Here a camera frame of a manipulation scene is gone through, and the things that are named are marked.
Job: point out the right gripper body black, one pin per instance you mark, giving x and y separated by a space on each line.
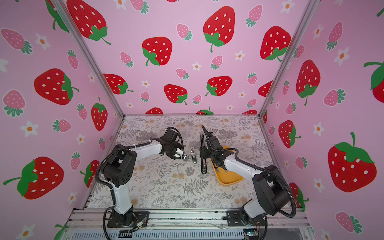
206 153

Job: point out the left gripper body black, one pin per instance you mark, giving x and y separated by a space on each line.
174 148

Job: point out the long black stapler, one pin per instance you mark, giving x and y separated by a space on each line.
203 155

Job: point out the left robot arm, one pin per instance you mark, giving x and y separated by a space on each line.
117 169

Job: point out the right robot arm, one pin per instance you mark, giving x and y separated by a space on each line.
273 194

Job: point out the yellow plastic tray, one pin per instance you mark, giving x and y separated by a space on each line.
226 178

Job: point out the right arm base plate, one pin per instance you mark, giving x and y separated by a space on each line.
240 219

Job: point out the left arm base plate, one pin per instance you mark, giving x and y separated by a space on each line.
135 220

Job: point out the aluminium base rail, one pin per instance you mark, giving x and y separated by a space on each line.
188 224

